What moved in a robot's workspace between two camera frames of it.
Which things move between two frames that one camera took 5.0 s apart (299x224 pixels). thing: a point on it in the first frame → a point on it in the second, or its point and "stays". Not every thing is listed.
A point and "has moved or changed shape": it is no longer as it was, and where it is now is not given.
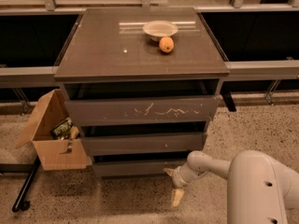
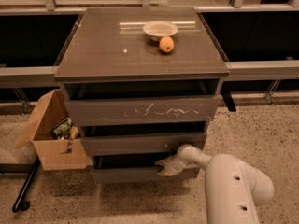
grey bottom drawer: (135, 169) has moved or changed shape
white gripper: (178, 176) → (172, 166)
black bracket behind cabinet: (228, 100) stays
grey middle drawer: (126, 144) stays
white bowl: (160, 29) stays
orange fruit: (166, 45) stays
